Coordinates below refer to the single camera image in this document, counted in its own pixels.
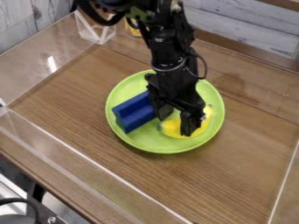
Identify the yellow toy banana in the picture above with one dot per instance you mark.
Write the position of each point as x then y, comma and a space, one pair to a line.
170, 127

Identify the blue foam block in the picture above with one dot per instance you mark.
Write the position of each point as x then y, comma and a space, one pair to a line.
134, 112

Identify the clear acrylic tray wall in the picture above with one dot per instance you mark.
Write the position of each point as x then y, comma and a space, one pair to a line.
98, 193

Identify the black metal table bracket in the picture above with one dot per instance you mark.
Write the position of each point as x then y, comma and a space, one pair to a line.
49, 217

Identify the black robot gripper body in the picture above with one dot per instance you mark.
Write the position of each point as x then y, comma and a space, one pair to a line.
175, 82

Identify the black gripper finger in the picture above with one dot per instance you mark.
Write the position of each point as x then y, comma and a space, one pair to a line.
192, 122
163, 109

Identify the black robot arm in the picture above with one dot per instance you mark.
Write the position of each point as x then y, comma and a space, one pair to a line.
169, 35

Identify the green round plate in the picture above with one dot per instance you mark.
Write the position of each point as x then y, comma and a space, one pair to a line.
147, 138

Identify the clear acrylic corner bracket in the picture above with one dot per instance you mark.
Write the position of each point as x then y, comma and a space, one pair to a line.
95, 33

